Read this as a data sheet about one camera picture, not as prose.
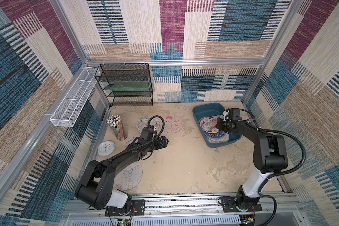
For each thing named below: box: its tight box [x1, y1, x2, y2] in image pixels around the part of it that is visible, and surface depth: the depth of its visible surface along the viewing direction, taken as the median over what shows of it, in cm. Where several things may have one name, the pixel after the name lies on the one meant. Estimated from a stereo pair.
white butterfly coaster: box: [113, 161, 143, 191], surface depth 85 cm
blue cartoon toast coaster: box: [202, 129, 228, 139], surface depth 101 cm
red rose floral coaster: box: [198, 114, 225, 134], surface depth 107 cm
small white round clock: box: [97, 140, 116, 156], surface depth 96 cm
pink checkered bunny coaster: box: [163, 115, 183, 134], surface depth 110 cm
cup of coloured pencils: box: [106, 114, 129, 141], surface depth 90 cm
